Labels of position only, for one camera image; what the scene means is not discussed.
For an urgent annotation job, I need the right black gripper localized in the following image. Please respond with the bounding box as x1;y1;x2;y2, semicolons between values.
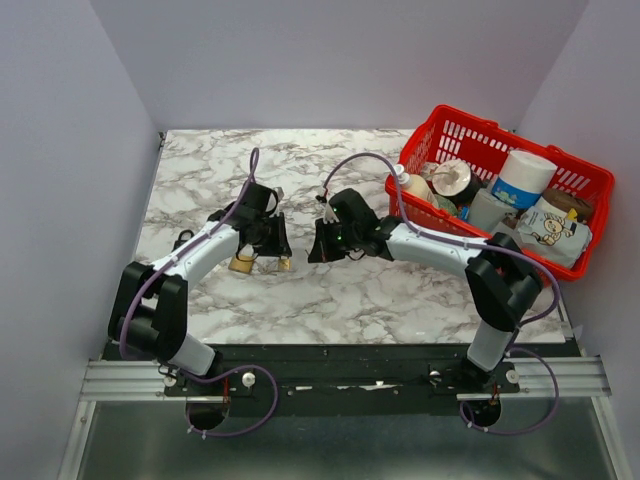
308;217;360;264

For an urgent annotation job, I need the white round lid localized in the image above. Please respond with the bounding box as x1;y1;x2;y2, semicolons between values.
431;160;482;205

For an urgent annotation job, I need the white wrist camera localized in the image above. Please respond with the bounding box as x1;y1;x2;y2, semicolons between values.
265;187;284;216
316;194;339;224

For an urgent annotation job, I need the grey paper cup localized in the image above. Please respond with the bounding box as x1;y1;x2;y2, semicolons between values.
467;188;518;232

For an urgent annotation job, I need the purple cable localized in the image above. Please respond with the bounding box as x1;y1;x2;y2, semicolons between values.
323;152;562;351
118;147;261;361

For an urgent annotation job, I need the white printed bag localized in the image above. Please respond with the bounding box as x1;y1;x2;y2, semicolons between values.
515;206;592;268

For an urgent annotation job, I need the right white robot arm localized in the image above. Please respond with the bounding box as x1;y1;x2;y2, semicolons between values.
308;188;543;392

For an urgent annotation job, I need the small brass padlock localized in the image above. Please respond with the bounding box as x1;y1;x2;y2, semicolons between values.
278;257;291;272

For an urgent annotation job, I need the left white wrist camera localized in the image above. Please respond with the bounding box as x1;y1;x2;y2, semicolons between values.
265;187;284;216

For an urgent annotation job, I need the red plastic basket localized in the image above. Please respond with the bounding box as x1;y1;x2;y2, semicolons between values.
398;104;615;282

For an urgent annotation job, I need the white toilet paper roll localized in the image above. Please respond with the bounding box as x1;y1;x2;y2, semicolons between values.
491;149;557;210

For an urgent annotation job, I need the white lotion bottle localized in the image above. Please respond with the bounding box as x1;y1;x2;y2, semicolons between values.
393;164;438;207

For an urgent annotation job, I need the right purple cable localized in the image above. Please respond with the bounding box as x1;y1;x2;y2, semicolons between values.
323;152;562;351

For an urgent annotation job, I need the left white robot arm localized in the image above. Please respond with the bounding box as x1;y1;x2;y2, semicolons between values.
108;182;292;395

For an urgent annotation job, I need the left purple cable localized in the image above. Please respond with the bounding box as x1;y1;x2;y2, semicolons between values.
118;147;261;361

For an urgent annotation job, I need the brown round container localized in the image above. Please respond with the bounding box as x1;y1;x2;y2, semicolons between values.
542;188;594;223

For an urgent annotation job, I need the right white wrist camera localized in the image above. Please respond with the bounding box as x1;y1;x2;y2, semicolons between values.
316;194;339;224

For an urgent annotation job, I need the black padlock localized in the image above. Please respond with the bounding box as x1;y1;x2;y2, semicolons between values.
173;229;195;250

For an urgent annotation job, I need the large brass padlock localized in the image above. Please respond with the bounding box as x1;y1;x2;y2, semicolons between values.
228;253;258;275

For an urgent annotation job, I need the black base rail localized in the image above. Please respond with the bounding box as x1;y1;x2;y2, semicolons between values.
102;342;586;419

